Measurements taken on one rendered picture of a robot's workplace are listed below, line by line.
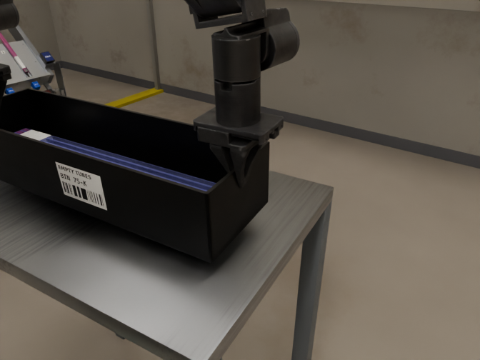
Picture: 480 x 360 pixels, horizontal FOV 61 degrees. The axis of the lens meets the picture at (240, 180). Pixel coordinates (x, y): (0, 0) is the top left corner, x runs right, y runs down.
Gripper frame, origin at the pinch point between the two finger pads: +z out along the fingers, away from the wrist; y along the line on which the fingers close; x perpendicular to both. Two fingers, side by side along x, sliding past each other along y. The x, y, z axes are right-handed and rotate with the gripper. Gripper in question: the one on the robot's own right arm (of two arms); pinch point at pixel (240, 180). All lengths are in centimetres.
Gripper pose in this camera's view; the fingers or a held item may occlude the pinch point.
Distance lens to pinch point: 57.2
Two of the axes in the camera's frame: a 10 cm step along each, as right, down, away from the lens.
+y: -8.7, -2.3, 4.3
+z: 0.2, 8.6, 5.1
